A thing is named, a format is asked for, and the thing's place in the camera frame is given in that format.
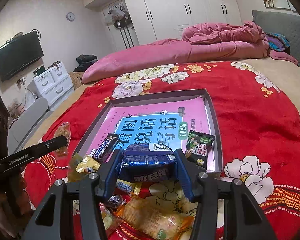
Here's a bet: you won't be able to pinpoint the yellow green snack packet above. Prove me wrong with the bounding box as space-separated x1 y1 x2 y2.
67 153 89 183

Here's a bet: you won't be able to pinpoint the Snickers bar dark wrapper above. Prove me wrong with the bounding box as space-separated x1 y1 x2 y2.
90 133 119 163

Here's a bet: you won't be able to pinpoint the green black snack packet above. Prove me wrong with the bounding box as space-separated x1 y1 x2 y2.
185 130 215 169

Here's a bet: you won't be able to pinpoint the blue cookie snack packet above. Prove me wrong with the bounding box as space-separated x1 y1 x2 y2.
119 142 177 183

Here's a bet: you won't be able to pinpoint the orange yellow snack packet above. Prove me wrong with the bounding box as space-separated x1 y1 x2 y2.
116 197 194 239

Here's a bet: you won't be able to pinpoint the clear nut snack packet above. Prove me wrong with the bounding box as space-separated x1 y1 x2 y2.
53 122 71 158

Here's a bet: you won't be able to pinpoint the yellow small snack packet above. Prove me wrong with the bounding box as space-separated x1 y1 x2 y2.
75 155 101 174

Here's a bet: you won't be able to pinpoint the person's left hand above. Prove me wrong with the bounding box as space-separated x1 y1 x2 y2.
0 169 36 239

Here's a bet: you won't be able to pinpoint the dark small candy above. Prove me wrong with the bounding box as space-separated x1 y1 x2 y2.
105 194 126 209

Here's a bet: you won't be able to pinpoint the small yellow clear candy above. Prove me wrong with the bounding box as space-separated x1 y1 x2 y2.
99 203 123 237

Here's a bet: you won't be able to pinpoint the red floral blanket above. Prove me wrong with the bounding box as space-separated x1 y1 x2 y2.
22 61 300 240

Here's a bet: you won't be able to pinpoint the pink blue book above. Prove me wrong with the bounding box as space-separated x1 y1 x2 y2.
80 96 216 156

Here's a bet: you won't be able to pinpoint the white drawer cabinet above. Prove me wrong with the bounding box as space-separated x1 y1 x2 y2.
27 61 74 109

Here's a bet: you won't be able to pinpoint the brown fuzzy throw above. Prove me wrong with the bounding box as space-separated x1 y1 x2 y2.
69 72 84 90

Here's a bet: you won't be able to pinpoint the black clothes pile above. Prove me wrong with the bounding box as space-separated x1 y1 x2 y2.
73 54 98 72

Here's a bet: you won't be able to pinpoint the tan bed sheet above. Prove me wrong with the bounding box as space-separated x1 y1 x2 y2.
25 57 300 147

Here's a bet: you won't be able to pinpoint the pink quilt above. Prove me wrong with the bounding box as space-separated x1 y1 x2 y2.
82 21 298 83

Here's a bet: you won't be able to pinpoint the blue purple clothes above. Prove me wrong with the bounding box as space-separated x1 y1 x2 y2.
266 32 290 54

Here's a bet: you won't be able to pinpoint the hanging bags on door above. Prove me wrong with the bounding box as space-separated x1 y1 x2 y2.
105 3 132 29

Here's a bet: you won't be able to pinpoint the white wardrobe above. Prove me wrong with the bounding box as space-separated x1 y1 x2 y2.
83 0 242 44

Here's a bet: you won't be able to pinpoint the grey padded headboard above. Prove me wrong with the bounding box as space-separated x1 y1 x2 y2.
251 10 300 67

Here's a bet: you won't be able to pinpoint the black wall television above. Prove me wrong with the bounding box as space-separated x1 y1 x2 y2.
0 31 44 82

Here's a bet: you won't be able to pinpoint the round wall clock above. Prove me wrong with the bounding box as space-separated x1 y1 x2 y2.
66 12 75 22

